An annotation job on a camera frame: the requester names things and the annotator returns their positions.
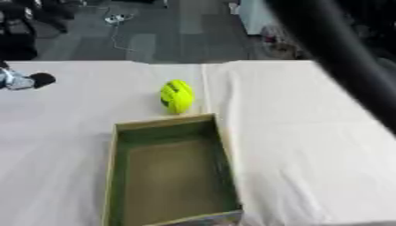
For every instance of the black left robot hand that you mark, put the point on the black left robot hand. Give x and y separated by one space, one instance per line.
42 79

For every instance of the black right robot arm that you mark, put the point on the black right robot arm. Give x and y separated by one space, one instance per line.
340 50

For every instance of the tan cardboard box green inside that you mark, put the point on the tan cardboard box green inside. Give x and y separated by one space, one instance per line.
170 173

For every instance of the black chair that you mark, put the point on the black chair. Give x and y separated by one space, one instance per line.
18 32

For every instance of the white power strip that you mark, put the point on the white power strip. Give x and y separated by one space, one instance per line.
115 18

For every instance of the yellow-green ball with black marks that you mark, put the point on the yellow-green ball with black marks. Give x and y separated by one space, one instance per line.
177 96

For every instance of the white cabinet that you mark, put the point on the white cabinet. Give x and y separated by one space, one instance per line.
254 14

